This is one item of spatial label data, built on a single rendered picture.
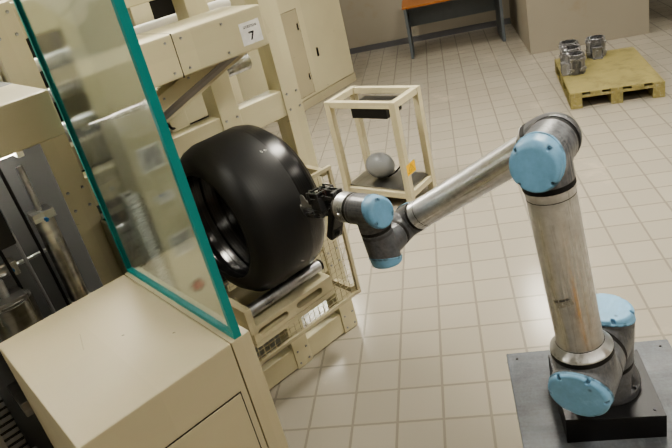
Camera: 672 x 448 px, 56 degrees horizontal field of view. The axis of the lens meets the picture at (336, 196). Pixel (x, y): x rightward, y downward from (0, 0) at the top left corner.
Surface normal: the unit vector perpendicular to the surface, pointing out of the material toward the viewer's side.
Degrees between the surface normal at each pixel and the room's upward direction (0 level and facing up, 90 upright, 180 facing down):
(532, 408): 0
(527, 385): 0
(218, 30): 90
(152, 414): 90
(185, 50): 90
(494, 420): 0
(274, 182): 57
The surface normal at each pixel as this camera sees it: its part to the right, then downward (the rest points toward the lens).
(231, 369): 0.66, 0.18
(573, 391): -0.51, 0.55
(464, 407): -0.22, -0.88
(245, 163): 0.22, -0.61
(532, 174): -0.58, 0.35
